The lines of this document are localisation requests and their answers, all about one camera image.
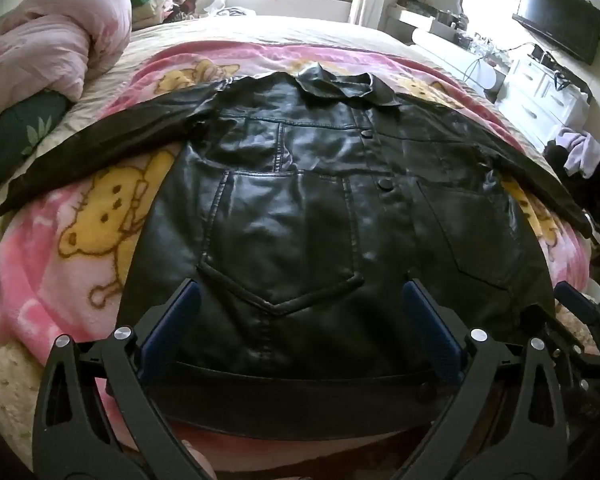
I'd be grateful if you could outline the person's left hand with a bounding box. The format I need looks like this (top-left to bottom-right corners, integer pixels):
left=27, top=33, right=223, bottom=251
left=180, top=439, right=217, bottom=480

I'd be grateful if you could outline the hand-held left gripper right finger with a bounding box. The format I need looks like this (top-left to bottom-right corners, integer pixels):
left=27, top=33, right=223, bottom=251
left=401, top=280, right=567, bottom=480

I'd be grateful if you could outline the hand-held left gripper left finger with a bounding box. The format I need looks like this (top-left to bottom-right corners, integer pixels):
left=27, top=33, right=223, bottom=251
left=31, top=279, right=203, bottom=480

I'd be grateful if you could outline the white window bench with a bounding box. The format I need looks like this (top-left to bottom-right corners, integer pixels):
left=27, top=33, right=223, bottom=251
left=225, top=0, right=353, bottom=23

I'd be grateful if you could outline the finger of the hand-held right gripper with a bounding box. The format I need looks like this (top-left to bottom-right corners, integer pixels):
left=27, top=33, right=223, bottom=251
left=521, top=306, right=588, bottom=361
left=553, top=281, right=600, bottom=333

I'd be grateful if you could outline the lavender cloth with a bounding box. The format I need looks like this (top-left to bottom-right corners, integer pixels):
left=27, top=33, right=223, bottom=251
left=560, top=127, right=600, bottom=179

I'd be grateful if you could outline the bed with beige bedspread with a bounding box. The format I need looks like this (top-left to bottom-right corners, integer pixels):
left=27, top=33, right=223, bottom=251
left=0, top=14, right=588, bottom=361

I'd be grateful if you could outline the cream fleece cloth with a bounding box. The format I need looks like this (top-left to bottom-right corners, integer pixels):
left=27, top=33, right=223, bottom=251
left=0, top=342, right=116, bottom=453

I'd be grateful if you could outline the black television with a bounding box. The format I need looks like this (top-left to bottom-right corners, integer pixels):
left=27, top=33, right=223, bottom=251
left=511, top=0, right=600, bottom=66

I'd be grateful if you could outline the pile of folded clothes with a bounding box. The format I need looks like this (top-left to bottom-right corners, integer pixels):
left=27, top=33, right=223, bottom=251
left=125, top=0, right=221, bottom=31

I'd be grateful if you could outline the green floral pillow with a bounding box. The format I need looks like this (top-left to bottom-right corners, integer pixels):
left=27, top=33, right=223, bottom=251
left=0, top=90, right=73, bottom=206

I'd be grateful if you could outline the pink cartoon printed blanket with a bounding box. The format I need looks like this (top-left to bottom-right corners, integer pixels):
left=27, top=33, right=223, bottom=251
left=0, top=42, right=591, bottom=480

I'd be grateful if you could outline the white dresser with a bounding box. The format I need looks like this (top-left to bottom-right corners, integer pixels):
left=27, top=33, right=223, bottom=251
left=495, top=52, right=593, bottom=146

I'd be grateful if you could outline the black leather jacket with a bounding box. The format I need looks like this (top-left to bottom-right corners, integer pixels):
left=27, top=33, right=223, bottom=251
left=0, top=62, right=593, bottom=436

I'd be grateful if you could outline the pink duvet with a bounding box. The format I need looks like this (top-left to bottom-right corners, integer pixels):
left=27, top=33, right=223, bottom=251
left=0, top=0, right=133, bottom=131

